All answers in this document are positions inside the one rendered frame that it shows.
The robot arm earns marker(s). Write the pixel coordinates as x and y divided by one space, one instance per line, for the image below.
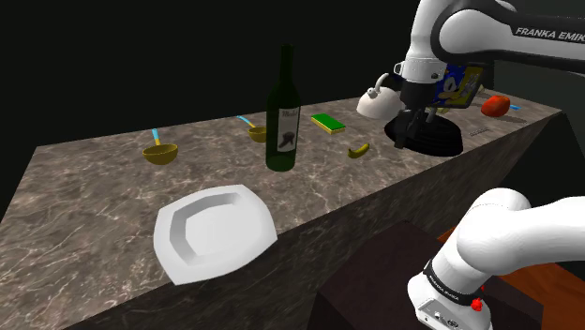
502 237

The yellow banana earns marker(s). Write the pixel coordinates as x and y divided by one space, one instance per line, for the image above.
358 152

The red tomato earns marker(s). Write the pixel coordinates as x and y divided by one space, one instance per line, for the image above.
495 106

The small blue stick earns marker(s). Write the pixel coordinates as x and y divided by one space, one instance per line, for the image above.
515 108

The white kettle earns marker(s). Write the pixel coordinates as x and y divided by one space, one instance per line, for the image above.
377 104

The black round ridged plate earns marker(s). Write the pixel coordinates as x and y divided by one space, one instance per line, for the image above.
441 139

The green and yellow sponge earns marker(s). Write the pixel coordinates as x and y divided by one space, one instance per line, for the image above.
326 122

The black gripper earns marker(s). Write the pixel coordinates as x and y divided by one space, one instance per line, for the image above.
416 95

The small grey ridged bar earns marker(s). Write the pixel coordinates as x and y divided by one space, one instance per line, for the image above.
479 132

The white square plate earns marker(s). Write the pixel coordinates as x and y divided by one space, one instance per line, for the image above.
215 233

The blue cartoon picture box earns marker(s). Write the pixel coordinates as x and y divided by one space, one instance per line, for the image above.
452 89

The dark green wine bottle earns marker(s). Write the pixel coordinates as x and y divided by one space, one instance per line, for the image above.
282 157

